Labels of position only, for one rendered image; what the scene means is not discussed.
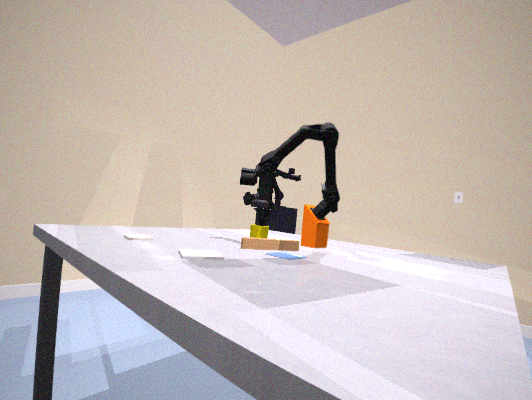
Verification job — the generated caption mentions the yellow cup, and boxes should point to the yellow cup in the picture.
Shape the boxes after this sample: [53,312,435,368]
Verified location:
[250,225,269,239]

